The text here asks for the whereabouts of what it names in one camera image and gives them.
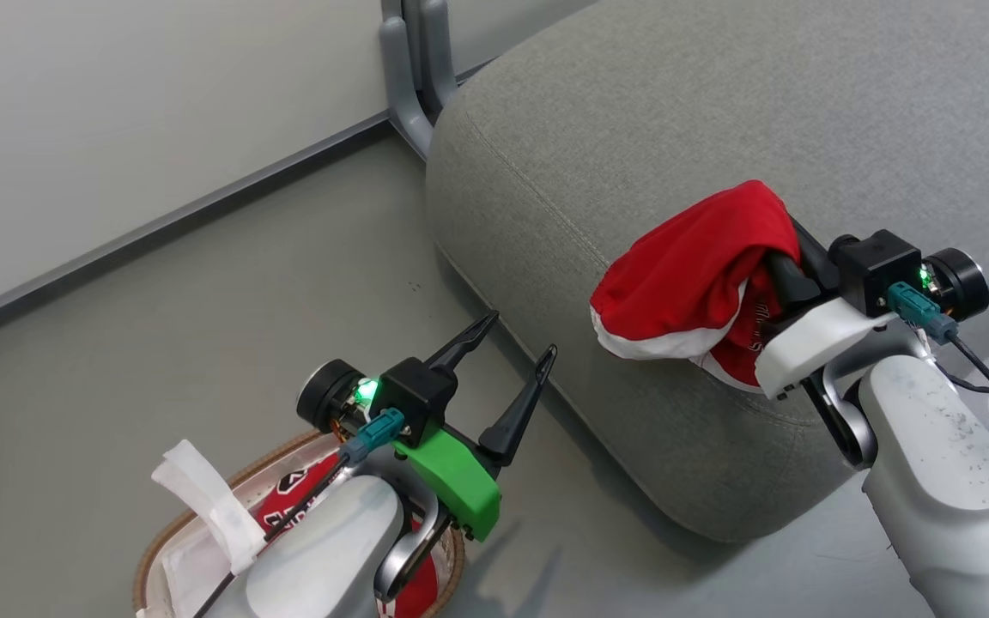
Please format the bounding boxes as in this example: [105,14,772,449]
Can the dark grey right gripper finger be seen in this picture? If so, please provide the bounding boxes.
[789,215,841,294]
[769,251,823,310]

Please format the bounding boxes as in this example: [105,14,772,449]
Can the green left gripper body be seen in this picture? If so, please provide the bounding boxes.
[391,425,502,543]

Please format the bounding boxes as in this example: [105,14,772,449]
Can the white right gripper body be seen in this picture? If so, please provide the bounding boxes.
[755,296,901,402]

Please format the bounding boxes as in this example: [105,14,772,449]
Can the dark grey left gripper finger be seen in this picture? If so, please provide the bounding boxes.
[424,311,501,372]
[477,343,559,471]

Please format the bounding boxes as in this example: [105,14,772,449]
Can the red garment with white trim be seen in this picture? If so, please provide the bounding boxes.
[589,179,804,394]

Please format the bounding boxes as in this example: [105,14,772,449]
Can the woven laundry basket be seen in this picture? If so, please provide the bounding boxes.
[132,429,467,618]

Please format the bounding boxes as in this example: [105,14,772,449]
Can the red garment with black logo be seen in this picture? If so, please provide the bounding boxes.
[252,453,441,618]

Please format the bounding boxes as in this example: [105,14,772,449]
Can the grey fabric sofa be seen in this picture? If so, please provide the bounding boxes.
[424,0,989,544]

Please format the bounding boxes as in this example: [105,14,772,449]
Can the black left arm cable teal plug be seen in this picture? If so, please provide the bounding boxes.
[192,408,407,618]

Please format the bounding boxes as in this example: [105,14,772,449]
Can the black arm cable teal plug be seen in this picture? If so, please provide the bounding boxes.
[192,408,407,618]
[887,283,989,423]

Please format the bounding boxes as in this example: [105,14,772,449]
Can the black right arm cable teal plug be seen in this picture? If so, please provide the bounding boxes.
[887,283,989,423]

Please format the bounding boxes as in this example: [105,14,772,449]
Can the grey metal sofa frame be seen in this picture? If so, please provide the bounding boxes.
[379,0,462,162]

